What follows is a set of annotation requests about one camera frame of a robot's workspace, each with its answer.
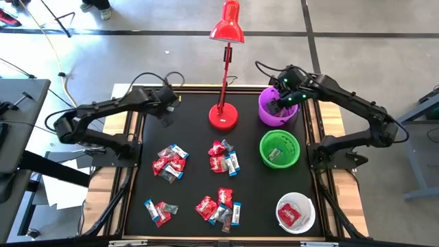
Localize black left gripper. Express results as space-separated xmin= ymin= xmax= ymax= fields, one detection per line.
xmin=150 ymin=84 xmax=181 ymax=128

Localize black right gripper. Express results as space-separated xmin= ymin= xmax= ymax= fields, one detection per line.
xmin=267 ymin=66 xmax=315 ymax=117

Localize red ring pop packet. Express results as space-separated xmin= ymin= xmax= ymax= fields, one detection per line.
xmin=157 ymin=146 xmax=174 ymax=159
xmin=221 ymin=215 xmax=234 ymax=234

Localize white blue candy bar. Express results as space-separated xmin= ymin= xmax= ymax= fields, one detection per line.
xmin=230 ymin=201 xmax=242 ymax=227
xmin=143 ymin=198 xmax=161 ymax=223
xmin=170 ymin=143 xmax=190 ymax=160
xmin=267 ymin=148 xmax=283 ymax=162
xmin=228 ymin=150 xmax=241 ymax=172
xmin=162 ymin=163 xmax=185 ymax=180
xmin=208 ymin=203 xmax=228 ymax=226
xmin=224 ymin=156 xmax=238 ymax=177

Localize red Skittles candy packet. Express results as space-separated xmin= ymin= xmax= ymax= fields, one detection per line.
xmin=217 ymin=187 xmax=235 ymax=209
xmin=208 ymin=139 xmax=226 ymax=157
xmin=209 ymin=154 xmax=228 ymax=174
xmin=194 ymin=195 xmax=219 ymax=222
xmin=167 ymin=156 xmax=187 ymax=172
xmin=152 ymin=156 xmax=169 ymax=177
xmin=277 ymin=202 xmax=302 ymax=227
xmin=154 ymin=201 xmax=172 ymax=228

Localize purple plastic bucket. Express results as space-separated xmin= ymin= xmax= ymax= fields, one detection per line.
xmin=257 ymin=86 xmax=300 ymax=128

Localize black table mat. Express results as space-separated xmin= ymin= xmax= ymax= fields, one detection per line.
xmin=142 ymin=91 xmax=309 ymax=237

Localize green plastic bucket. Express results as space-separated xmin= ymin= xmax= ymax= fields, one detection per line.
xmin=259 ymin=129 xmax=301 ymax=169

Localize red desk lamp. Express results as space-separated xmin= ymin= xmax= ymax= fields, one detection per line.
xmin=208 ymin=0 xmax=246 ymax=132

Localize white plastic bucket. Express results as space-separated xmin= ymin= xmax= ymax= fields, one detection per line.
xmin=275 ymin=191 xmax=316 ymax=235

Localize person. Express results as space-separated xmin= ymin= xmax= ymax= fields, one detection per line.
xmin=80 ymin=0 xmax=113 ymax=21

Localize white paper sheets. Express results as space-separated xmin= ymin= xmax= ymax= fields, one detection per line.
xmin=40 ymin=150 xmax=94 ymax=211

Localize grey side desk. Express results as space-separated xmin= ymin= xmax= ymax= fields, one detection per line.
xmin=0 ymin=78 xmax=51 ymax=243

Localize black tripod stand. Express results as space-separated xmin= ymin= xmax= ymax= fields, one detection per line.
xmin=38 ymin=0 xmax=76 ymax=38

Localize red black shoe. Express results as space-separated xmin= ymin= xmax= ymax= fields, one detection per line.
xmin=0 ymin=8 xmax=23 ymax=27

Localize black aluminium rig frame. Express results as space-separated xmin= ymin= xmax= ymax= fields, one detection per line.
xmin=73 ymin=84 xmax=371 ymax=247

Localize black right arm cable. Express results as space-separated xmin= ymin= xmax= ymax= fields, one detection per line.
xmin=254 ymin=60 xmax=287 ymax=83

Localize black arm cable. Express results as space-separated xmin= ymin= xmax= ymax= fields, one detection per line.
xmin=125 ymin=71 xmax=186 ymax=104
xmin=254 ymin=60 xmax=287 ymax=83

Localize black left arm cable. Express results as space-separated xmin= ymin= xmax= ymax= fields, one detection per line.
xmin=125 ymin=71 xmax=186 ymax=104

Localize silver metal bracket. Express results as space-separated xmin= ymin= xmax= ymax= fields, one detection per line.
xmin=108 ymin=239 xmax=148 ymax=247
xmin=300 ymin=241 xmax=340 ymax=247

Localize yellow cable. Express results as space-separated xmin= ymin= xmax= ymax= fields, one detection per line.
xmin=19 ymin=0 xmax=78 ymax=108

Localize grey metal table frame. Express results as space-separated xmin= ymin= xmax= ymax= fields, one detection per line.
xmin=394 ymin=87 xmax=439 ymax=202

